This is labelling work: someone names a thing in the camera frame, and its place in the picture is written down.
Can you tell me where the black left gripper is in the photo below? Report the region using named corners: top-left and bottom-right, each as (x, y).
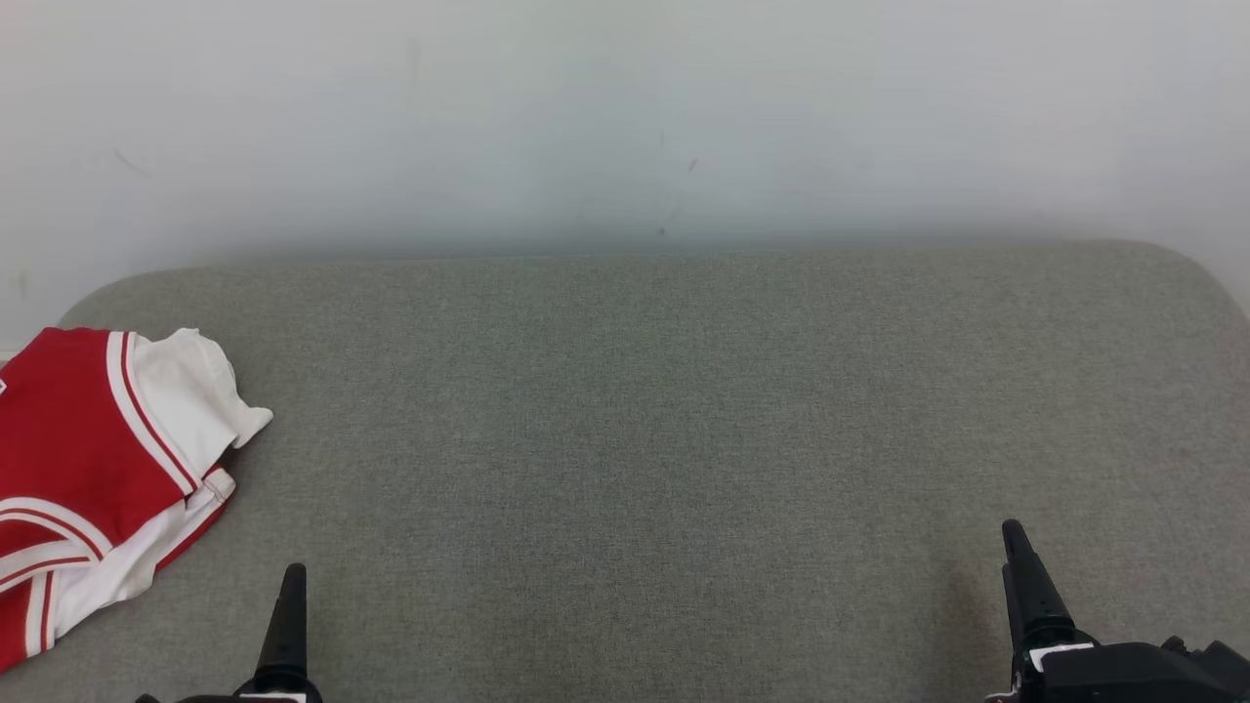
top-left (137, 562), bottom-right (323, 703)

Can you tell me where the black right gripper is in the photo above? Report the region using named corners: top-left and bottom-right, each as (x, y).
top-left (986, 519), bottom-right (1250, 703)

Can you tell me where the red shirt with white stripes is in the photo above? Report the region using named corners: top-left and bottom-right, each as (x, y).
top-left (0, 326), bottom-right (274, 675)

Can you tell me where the grey fabric sofa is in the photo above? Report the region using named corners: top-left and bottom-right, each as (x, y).
top-left (0, 239), bottom-right (1250, 703)

